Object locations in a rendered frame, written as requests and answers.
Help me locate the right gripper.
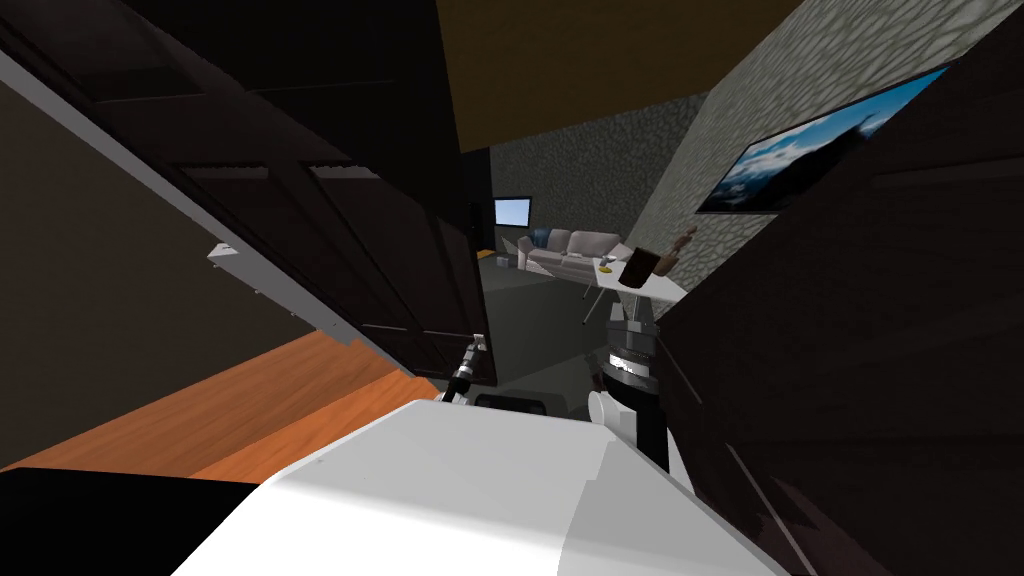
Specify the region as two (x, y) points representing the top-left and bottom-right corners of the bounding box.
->
(604, 301), (660, 355)

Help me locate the white table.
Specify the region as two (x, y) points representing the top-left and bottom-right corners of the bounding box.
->
(580, 224), (699, 326)

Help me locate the dark brown door leaf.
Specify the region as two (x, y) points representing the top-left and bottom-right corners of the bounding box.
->
(0, 0), (499, 387)
(654, 30), (1024, 576)

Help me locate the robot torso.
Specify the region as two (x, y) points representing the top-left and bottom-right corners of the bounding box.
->
(171, 388), (790, 576)

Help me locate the bright blue screen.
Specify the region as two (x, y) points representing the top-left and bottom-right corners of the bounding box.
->
(492, 195), (534, 230)

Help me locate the sky landscape wall picture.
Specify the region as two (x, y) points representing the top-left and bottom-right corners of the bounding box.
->
(695, 63), (955, 216)

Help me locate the pale grey sofa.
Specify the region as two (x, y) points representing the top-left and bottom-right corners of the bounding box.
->
(515, 227), (635, 278)

